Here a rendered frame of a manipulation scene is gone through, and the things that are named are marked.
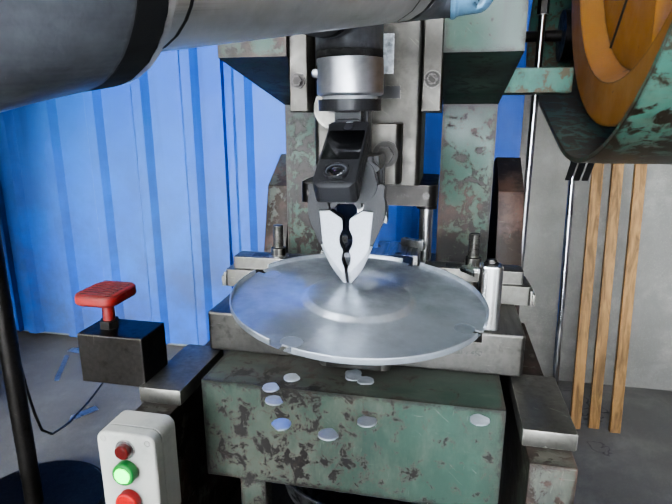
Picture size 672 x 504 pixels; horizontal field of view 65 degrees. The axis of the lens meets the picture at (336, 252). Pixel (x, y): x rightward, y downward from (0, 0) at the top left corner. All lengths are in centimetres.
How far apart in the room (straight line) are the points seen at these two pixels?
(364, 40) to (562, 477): 51
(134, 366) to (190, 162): 148
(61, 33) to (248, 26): 10
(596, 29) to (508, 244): 41
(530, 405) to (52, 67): 63
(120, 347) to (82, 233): 178
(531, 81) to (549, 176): 111
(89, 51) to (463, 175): 87
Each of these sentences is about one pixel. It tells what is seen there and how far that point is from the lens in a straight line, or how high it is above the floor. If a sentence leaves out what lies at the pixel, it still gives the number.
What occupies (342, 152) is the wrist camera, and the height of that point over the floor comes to 95.
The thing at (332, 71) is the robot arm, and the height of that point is 103.
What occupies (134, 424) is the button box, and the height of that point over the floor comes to 63.
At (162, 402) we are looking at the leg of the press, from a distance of 75.
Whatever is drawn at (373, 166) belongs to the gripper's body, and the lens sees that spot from 59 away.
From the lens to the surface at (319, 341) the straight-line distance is 51.
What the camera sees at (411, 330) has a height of 77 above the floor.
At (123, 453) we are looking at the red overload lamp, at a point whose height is 61.
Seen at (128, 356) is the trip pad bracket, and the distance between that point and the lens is 76.
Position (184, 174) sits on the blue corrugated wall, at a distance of 221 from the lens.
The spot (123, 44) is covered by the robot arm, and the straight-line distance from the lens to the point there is 19.
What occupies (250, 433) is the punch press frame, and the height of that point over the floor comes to 57.
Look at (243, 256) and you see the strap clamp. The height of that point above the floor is 76.
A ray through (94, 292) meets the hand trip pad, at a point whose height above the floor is 76.
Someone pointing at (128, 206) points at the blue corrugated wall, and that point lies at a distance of 236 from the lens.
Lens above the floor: 98
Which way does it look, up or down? 14 degrees down
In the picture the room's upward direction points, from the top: straight up
